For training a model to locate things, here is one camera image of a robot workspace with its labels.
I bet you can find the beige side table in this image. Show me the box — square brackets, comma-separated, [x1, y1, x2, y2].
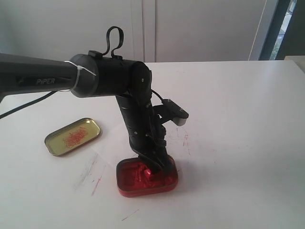
[285, 55, 305, 73]

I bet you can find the white cabinet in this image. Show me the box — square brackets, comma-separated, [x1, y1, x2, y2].
[0, 0, 277, 62]

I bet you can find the gold tin lid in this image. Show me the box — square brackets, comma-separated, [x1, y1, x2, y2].
[44, 118, 102, 156]

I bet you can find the white paper sheet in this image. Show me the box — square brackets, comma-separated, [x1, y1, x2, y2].
[93, 121, 138, 168]

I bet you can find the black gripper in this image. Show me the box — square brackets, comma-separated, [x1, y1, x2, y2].
[128, 114, 174, 175]

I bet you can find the white zip tie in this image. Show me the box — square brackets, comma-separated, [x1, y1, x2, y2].
[59, 61, 96, 92]

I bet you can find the red stamp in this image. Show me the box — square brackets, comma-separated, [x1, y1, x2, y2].
[142, 168, 157, 182]

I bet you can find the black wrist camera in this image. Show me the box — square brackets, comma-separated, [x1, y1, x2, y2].
[153, 99, 189, 126]

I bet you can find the red ink tin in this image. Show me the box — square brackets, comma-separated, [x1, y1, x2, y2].
[116, 158, 178, 198]

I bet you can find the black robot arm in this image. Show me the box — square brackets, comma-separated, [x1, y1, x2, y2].
[0, 51, 178, 174]

